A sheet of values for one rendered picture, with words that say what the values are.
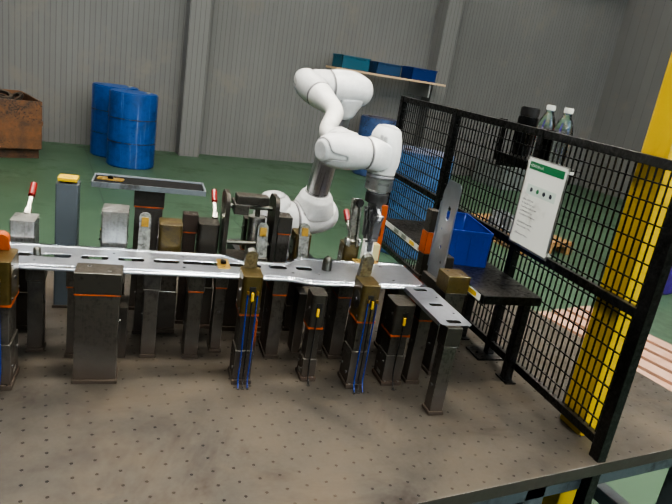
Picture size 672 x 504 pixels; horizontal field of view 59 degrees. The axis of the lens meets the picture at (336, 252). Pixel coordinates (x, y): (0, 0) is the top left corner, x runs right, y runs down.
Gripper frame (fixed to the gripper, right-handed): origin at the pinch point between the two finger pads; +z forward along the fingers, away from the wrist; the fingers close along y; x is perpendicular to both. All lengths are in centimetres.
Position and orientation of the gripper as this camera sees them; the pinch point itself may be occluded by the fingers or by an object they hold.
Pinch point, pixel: (366, 249)
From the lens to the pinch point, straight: 200.9
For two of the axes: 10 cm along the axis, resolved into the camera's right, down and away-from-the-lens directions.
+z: -1.6, 9.4, 2.9
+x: 9.5, 0.6, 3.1
